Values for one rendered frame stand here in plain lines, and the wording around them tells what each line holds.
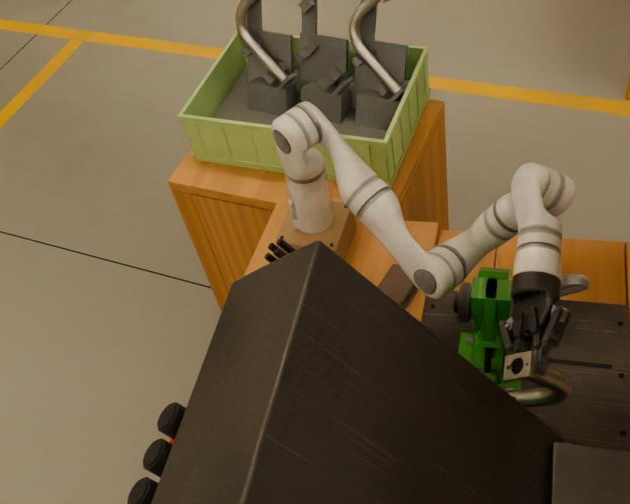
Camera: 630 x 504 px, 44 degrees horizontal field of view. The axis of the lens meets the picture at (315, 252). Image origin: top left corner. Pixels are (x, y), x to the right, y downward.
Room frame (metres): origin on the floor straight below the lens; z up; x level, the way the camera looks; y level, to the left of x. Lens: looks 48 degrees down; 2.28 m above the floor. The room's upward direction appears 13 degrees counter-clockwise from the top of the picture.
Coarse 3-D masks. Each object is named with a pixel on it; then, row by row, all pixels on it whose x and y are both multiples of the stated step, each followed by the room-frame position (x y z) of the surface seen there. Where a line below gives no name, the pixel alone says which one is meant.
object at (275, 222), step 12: (276, 204) 1.47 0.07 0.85; (288, 204) 1.46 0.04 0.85; (276, 216) 1.42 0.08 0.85; (276, 228) 1.38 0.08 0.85; (360, 228) 1.31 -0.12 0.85; (264, 240) 1.35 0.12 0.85; (360, 240) 1.28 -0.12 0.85; (372, 240) 1.27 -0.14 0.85; (264, 252) 1.31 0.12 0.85; (348, 252) 1.25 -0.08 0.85; (360, 252) 1.24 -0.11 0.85; (372, 252) 1.23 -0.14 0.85; (252, 264) 1.28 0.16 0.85; (264, 264) 1.27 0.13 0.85; (360, 264) 1.20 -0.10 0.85
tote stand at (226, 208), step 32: (416, 128) 1.70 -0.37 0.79; (192, 160) 1.79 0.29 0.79; (416, 160) 1.57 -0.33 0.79; (192, 192) 1.69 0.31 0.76; (224, 192) 1.63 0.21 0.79; (256, 192) 1.59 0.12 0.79; (288, 192) 1.56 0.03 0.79; (416, 192) 1.56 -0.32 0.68; (192, 224) 1.71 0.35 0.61; (224, 224) 1.65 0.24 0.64; (256, 224) 1.58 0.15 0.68; (448, 224) 1.79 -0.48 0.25; (224, 256) 1.67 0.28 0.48; (224, 288) 1.70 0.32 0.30
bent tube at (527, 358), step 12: (516, 360) 0.61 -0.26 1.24; (528, 360) 0.60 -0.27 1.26; (504, 372) 0.61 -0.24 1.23; (516, 372) 0.60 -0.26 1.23; (528, 372) 0.58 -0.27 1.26; (552, 372) 0.59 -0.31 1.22; (540, 384) 0.58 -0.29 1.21; (552, 384) 0.58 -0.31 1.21; (564, 384) 0.58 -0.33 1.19; (516, 396) 0.64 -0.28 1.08; (528, 396) 0.63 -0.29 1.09; (540, 396) 0.62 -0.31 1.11; (552, 396) 0.60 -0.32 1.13; (564, 396) 0.58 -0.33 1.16
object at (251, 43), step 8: (248, 0) 1.98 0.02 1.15; (240, 8) 1.98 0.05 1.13; (248, 8) 1.98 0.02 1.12; (240, 16) 1.98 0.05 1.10; (240, 24) 1.98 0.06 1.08; (240, 32) 1.97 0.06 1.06; (248, 32) 1.97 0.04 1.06; (248, 40) 1.95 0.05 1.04; (256, 48) 1.93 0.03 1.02; (256, 56) 1.93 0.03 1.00; (264, 56) 1.91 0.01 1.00; (264, 64) 1.90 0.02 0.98; (272, 64) 1.89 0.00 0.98; (272, 72) 1.88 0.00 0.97; (280, 72) 1.87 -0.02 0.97; (280, 80) 1.86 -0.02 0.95
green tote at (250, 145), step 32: (224, 64) 2.03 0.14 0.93; (352, 64) 1.95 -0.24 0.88; (416, 64) 1.85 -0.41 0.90; (192, 96) 1.87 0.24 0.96; (224, 96) 1.99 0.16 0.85; (416, 96) 1.73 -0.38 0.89; (192, 128) 1.78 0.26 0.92; (224, 128) 1.72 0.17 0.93; (256, 128) 1.67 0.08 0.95; (224, 160) 1.74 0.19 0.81; (256, 160) 1.69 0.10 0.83; (384, 160) 1.49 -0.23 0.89
